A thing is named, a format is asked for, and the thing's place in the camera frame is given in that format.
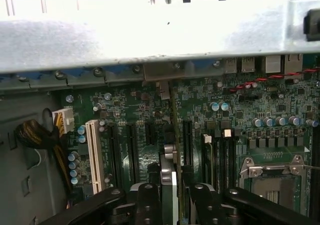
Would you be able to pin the green motherboard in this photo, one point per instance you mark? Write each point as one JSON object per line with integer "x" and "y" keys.
{"x": 250, "y": 105}

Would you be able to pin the black open PC case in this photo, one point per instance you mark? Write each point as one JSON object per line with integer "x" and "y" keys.
{"x": 30, "y": 160}

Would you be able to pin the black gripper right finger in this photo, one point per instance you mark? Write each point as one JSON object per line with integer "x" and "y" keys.
{"x": 207, "y": 205}

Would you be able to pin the black long expansion slot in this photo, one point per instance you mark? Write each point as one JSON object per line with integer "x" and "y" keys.
{"x": 187, "y": 142}
{"x": 132, "y": 155}
{"x": 114, "y": 157}

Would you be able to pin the black short expansion slot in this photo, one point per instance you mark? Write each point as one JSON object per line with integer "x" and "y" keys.
{"x": 151, "y": 133}

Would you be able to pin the CPU socket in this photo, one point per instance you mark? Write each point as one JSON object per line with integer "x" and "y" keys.
{"x": 275, "y": 185}

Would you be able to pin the thin socket locking lever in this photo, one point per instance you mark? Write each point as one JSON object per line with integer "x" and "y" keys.
{"x": 312, "y": 168}

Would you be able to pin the white power connector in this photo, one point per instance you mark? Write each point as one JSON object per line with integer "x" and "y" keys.
{"x": 65, "y": 120}

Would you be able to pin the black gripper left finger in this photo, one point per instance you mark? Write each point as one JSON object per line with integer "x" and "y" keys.
{"x": 147, "y": 205}

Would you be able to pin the white PCI expansion slot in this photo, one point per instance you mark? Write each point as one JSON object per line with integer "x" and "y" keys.
{"x": 94, "y": 157}

